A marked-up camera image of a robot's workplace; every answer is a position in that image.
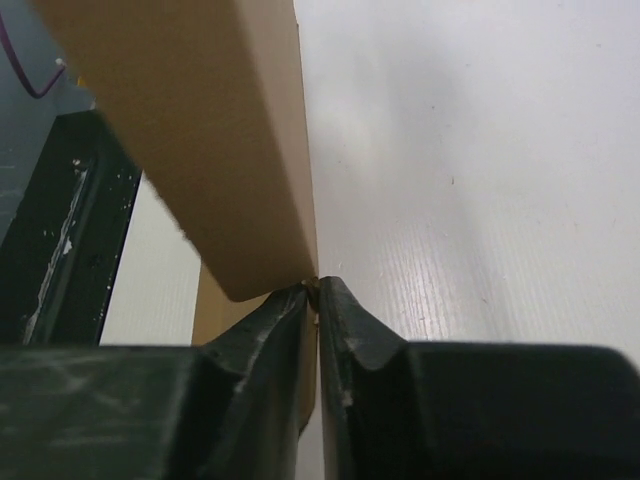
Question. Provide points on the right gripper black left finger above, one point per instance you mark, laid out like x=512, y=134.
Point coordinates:
x=225, y=410

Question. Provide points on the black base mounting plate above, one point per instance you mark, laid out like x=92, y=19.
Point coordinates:
x=61, y=253

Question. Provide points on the brown cardboard box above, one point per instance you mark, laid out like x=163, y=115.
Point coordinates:
x=207, y=98

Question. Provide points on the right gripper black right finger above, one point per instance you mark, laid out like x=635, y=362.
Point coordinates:
x=399, y=409

